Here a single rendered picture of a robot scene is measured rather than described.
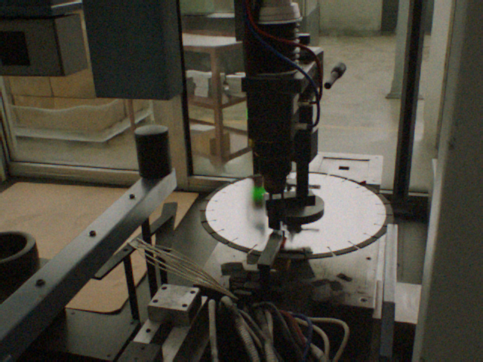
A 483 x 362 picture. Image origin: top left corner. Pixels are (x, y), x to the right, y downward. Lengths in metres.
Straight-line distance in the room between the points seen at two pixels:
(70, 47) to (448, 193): 0.70
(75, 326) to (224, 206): 0.34
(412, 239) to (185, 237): 0.55
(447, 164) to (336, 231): 0.69
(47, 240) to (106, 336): 0.53
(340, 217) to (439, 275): 0.71
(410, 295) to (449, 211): 0.77
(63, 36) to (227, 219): 0.41
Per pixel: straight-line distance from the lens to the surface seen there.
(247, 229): 0.91
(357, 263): 1.01
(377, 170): 1.29
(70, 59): 0.85
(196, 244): 1.28
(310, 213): 0.94
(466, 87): 0.21
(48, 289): 0.65
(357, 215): 0.96
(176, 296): 0.87
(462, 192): 0.23
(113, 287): 1.16
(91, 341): 0.91
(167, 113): 1.49
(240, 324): 0.75
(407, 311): 0.96
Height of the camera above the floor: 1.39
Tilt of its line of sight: 24 degrees down
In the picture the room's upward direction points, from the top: 2 degrees counter-clockwise
